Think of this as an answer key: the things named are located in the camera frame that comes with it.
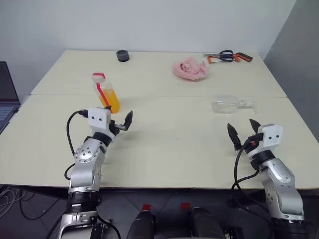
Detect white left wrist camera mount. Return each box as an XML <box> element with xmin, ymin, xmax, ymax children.
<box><xmin>88</xmin><ymin>107</ymin><xmax>118</xmax><ymax>137</ymax></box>

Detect pink fluffy cloth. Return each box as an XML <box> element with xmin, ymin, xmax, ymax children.
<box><xmin>171</xmin><ymin>56</ymin><xmax>210</xmax><ymax>82</ymax></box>

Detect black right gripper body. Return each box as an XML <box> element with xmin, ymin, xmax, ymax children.
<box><xmin>239</xmin><ymin>133</ymin><xmax>264</xmax><ymax>153</ymax></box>

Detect dark laptop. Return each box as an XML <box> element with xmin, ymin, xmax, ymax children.
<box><xmin>0</xmin><ymin>61</ymin><xmax>21</xmax><ymax>135</ymax></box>

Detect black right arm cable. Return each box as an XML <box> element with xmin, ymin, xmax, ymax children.
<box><xmin>231</xmin><ymin>138</ymin><xmax>274</xmax><ymax>239</ymax></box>

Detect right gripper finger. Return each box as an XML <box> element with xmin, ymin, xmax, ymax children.
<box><xmin>249</xmin><ymin>119</ymin><xmax>260</xmax><ymax>133</ymax></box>
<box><xmin>227</xmin><ymin>122</ymin><xmax>242</xmax><ymax>150</ymax></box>

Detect white floor cables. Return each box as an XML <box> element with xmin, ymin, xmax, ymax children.
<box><xmin>0</xmin><ymin>186</ymin><xmax>26</xmax><ymax>218</ymax></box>

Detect dark rounded shape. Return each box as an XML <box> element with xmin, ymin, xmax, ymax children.
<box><xmin>190</xmin><ymin>206</ymin><xmax>220</xmax><ymax>239</ymax></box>
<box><xmin>128</xmin><ymin>210</ymin><xmax>157</xmax><ymax>239</ymax></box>

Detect thin black floor cable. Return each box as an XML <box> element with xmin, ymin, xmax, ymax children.
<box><xmin>19</xmin><ymin>188</ymin><xmax>61</xmax><ymax>221</ymax></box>

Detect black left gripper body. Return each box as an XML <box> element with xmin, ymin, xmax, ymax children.
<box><xmin>109</xmin><ymin>119</ymin><xmax>126</xmax><ymax>137</ymax></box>

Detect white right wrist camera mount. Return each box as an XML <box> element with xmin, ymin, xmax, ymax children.
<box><xmin>257</xmin><ymin>123</ymin><xmax>284</xmax><ymax>150</ymax></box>

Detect black handled scissors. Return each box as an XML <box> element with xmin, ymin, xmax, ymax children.
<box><xmin>202</xmin><ymin>50</ymin><xmax>236</xmax><ymax>63</ymax></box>

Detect black tape roll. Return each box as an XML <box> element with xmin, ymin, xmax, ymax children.
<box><xmin>116</xmin><ymin>49</ymin><xmax>131</xmax><ymax>63</ymax></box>

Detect orange juice bottle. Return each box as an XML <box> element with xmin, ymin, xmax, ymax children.
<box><xmin>93</xmin><ymin>80</ymin><xmax>121</xmax><ymax>114</ymax></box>

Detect clear bottle cap red tape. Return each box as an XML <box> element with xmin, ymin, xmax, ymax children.
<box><xmin>92</xmin><ymin>72</ymin><xmax>107</xmax><ymax>84</ymax></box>

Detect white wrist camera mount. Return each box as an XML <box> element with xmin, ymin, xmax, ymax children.
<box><xmin>88</xmin><ymin>107</ymin><xmax>118</xmax><ymax>137</ymax></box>
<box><xmin>257</xmin><ymin>123</ymin><xmax>284</xmax><ymax>150</ymax></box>

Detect clear wine glass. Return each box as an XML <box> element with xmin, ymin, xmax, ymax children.
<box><xmin>211</xmin><ymin>94</ymin><xmax>258</xmax><ymax>116</ymax></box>

